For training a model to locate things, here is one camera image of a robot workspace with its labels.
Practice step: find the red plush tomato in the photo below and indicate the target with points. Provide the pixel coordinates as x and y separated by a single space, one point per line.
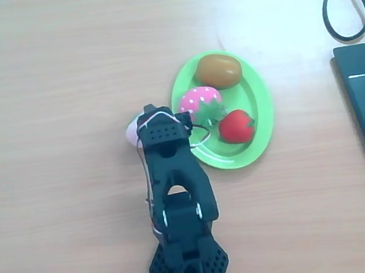
235 127

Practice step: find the green oval plate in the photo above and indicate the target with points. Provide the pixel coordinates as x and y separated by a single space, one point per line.
251 102

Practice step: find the brown toy kiwi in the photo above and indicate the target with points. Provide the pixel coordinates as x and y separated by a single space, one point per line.
218 71

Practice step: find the pink plush peach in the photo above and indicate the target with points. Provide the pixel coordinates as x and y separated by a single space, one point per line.
131 132

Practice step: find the pink plush strawberry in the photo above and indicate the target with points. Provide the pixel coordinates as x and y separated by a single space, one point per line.
198 100

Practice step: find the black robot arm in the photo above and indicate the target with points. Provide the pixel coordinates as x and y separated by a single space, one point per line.
175 163

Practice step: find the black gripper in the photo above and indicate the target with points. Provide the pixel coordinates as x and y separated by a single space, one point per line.
150 111

